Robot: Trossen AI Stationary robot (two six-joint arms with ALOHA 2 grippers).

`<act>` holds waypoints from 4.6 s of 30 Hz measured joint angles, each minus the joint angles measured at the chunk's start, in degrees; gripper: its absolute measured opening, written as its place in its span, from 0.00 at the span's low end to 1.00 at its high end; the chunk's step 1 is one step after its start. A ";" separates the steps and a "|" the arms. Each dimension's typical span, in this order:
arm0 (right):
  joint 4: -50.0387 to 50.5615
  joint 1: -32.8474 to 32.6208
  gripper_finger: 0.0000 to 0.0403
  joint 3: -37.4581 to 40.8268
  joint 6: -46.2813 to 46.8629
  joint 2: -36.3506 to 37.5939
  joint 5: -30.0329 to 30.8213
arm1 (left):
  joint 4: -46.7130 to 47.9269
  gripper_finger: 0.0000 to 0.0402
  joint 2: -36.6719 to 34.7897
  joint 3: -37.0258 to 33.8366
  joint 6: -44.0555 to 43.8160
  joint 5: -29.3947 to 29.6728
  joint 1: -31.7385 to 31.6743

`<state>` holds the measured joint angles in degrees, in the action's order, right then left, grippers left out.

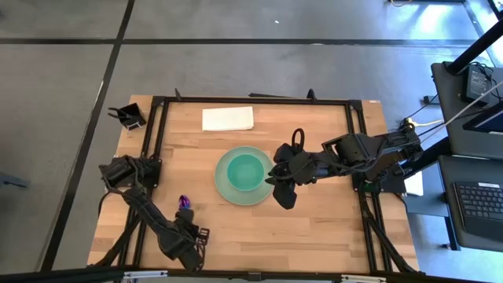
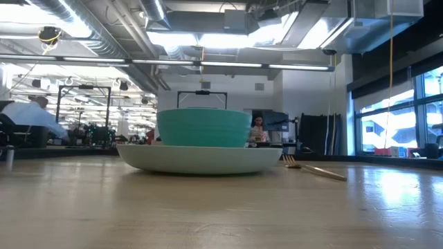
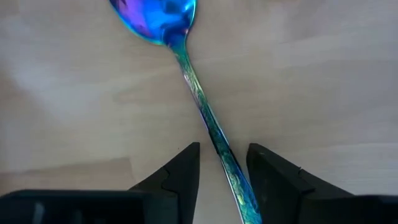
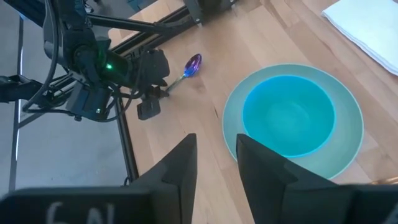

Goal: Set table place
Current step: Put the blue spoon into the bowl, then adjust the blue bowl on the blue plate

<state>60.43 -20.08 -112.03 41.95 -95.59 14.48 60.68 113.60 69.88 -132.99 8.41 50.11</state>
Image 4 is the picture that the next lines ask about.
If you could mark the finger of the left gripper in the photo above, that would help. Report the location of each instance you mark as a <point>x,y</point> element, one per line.
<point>149,109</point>
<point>158,89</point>

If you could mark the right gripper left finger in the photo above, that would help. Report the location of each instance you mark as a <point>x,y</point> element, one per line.
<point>177,183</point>

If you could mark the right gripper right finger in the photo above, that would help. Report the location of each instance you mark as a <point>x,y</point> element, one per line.
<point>261,180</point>

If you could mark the iridescent purple metal spoon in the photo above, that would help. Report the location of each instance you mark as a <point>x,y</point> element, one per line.
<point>193,64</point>

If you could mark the green plastic bowl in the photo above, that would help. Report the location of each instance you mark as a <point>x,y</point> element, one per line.
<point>289,115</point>

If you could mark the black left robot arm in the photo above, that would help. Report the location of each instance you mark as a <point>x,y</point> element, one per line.
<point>81,46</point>

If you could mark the green plastic plate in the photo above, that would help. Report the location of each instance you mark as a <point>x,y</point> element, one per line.
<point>349,124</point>

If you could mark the white folded napkin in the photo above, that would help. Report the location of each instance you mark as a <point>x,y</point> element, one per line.
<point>367,28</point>

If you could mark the black frame end rail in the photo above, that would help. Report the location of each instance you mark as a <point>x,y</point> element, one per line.
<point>155,34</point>

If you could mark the black table edge rail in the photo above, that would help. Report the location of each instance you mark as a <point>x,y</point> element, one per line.
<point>127,146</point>

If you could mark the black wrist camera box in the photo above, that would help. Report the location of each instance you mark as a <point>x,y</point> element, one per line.
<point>88,101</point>

